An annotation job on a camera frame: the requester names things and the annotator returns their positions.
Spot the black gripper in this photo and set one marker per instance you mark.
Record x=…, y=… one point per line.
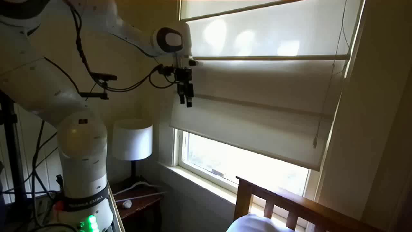
x=184, y=79

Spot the dark wooden side table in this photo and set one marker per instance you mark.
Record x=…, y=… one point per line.
x=139, y=211

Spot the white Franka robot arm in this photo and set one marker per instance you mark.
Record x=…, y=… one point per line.
x=81, y=150

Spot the white shade table lamp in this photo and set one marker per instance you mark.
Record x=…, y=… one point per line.
x=131, y=142

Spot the white roman window shade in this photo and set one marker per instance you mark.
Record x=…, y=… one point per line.
x=257, y=86

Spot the small white round object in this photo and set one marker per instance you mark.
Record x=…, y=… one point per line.
x=126, y=204

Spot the white bed sheet bedding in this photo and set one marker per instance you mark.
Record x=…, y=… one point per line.
x=252, y=224

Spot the black tripod stand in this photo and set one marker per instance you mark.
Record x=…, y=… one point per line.
x=13, y=155

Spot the white window frame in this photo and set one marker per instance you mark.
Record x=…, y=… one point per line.
x=239, y=166

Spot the black camera on boom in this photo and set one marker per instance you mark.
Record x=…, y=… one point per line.
x=103, y=77

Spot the wooden bunk bed frame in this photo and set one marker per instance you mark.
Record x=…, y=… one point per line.
x=300, y=207

